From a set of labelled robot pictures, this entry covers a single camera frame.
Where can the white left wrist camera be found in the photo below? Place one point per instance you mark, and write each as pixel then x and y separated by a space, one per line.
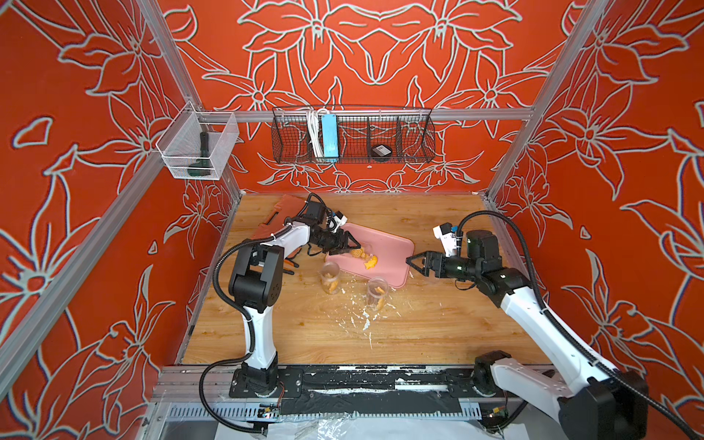
pixel 336 220

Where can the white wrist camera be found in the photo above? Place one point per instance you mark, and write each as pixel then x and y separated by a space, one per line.
pixel 446 234
pixel 336 220

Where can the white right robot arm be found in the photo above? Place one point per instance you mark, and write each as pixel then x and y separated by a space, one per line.
pixel 589 397

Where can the clear jar with cookies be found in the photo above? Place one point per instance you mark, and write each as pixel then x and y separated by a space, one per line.
pixel 358 253

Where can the pink plastic tray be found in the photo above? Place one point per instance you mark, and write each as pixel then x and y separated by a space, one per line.
pixel 391 251

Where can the clear acrylic wall box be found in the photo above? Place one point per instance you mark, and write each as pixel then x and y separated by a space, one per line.
pixel 179 144

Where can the black wire wall basket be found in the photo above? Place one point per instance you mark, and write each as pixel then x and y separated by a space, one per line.
pixel 296 134

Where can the clear open cookie jar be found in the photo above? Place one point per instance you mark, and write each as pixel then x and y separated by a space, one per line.
pixel 377 292

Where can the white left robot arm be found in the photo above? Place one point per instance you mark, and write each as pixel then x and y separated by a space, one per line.
pixel 249 278

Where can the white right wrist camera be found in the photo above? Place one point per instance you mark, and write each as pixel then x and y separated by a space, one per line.
pixel 446 234

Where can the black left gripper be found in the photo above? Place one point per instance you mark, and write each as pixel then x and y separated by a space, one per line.
pixel 340 246

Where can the orange plastic tool case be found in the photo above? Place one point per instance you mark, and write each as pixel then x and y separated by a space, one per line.
pixel 288 206

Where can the dark green flashlight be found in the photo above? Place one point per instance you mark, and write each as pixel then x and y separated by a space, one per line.
pixel 201 167

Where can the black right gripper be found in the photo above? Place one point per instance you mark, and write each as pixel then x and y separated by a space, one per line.
pixel 435 264

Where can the orange cookies on tray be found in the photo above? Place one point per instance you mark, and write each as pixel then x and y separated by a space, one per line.
pixel 371 262

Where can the light blue box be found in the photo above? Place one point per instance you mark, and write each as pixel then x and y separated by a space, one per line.
pixel 330 137

